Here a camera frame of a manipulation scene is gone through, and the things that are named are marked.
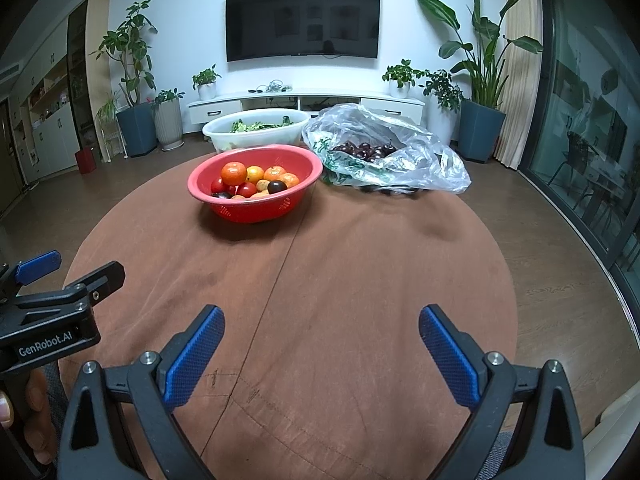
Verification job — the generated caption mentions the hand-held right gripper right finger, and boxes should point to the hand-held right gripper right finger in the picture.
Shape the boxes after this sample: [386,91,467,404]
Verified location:
[419,304,586,480]

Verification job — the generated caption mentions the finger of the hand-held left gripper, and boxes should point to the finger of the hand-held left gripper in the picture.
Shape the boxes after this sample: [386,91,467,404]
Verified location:
[0,251,62,306]
[15,261,126,311]

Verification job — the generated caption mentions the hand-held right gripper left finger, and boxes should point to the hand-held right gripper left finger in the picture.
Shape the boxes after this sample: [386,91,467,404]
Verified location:
[57,304,226,480]

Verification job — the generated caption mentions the red plastic basin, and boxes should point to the red plastic basin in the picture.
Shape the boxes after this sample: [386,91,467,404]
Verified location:
[187,144,324,224]

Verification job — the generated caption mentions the dark reddish orange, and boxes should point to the dark reddish orange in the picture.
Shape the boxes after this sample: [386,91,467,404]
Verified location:
[220,161,248,187]

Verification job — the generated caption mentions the person's left hand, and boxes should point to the person's left hand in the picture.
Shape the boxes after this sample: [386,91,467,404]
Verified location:
[0,370,58,466]

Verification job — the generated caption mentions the grey mesh chair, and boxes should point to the grey mesh chair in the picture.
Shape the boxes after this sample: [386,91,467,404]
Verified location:
[480,425,521,480]

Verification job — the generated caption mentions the red waste bin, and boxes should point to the red waste bin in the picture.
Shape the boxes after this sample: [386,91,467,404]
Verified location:
[75,146,98,175]

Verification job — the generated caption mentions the brown tablecloth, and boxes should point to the brown tablecloth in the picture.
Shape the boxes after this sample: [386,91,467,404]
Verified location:
[62,147,518,480]

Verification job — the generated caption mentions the tall potted tree plant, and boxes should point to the tall potted tree plant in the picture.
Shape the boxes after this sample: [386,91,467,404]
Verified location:
[90,0,160,158]

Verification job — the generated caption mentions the spider plant on white stand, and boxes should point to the spider plant on white stand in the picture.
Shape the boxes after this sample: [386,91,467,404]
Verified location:
[95,92,126,163]

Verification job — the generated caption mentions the plant in white ribbed pot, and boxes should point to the plant in white ribbed pot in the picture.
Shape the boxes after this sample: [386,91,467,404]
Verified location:
[150,89,185,151]

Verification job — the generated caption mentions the cream cushioned seat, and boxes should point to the cream cushioned seat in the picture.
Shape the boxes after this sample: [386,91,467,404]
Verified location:
[582,390,638,480]

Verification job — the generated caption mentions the clear plastic bag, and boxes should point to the clear plastic bag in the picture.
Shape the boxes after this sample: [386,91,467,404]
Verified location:
[301,103,472,195]

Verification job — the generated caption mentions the white television cabinet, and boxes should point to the white television cabinet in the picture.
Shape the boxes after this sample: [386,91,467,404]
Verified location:
[186,91,427,126]

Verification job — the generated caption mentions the white plastic basin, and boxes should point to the white plastic basin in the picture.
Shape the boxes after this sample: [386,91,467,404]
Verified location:
[202,108,311,153]

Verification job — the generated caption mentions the green leafy vegetables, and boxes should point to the green leafy vegetables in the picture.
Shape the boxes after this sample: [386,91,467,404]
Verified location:
[229,116,296,134]

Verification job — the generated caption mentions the small potted plant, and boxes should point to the small potted plant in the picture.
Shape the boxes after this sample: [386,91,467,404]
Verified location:
[382,59,425,99]
[192,65,222,101]

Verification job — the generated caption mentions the pile of dark cherries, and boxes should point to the pile of dark cherries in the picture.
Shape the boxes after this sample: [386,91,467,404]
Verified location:
[332,141,398,163]

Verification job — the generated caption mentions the large broad-leaf potted plant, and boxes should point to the large broad-leaf potted plant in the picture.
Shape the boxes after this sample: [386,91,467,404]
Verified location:
[416,0,543,163]

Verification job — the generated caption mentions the plant in tall white pot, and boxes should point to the plant in tall white pot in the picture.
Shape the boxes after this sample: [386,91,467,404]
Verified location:
[420,69,465,146]

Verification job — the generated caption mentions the glass sliding door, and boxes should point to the glass sliding door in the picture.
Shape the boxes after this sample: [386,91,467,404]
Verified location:
[520,0,640,286]

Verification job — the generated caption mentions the beige curtain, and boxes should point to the beige curtain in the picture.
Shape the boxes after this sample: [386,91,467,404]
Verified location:
[492,0,543,171]

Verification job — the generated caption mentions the white wall cabinet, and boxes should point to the white wall cabinet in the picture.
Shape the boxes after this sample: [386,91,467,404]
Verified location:
[0,0,101,196]

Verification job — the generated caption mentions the bundle of cables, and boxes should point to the bundle of cables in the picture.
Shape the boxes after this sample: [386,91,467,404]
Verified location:
[248,80,296,95]

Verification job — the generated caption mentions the wall-mounted black television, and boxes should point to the wall-mounted black television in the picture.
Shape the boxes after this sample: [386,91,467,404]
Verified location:
[225,0,381,63]

